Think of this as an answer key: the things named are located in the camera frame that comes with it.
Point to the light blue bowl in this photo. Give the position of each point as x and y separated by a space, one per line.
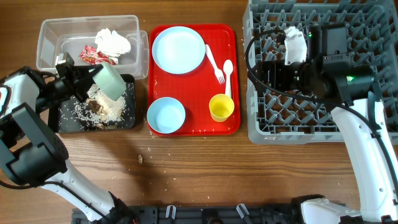
166 115

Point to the green bowl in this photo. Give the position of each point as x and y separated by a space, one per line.
110 81

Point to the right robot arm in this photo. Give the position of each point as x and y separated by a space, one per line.
318 64

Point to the black food waste tray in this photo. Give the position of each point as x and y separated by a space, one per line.
62 119

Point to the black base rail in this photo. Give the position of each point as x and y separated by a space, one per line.
273 213

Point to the light blue plate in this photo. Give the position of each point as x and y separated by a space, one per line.
178 50

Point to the clear plastic waste bin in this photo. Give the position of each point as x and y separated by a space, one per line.
72 34

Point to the red serving tray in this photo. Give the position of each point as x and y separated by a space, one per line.
196 88

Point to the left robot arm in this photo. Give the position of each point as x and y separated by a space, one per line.
32 155

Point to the yellow plastic cup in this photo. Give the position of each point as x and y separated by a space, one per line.
221 107

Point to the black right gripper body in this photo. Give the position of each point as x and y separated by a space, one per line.
277 77

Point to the white napkin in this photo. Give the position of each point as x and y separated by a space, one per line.
111 43

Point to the red snack wrapper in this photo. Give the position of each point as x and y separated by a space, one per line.
92 57

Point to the white plastic fork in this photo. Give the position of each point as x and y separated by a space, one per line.
218 73

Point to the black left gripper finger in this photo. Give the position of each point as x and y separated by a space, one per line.
87 70
81 90

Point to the grey dishwasher rack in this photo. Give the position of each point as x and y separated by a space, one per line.
371 38

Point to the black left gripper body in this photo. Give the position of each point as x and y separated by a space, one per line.
63 88

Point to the white plastic spoon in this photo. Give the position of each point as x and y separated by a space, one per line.
228 69

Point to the rice and food scraps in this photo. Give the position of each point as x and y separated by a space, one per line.
99 110

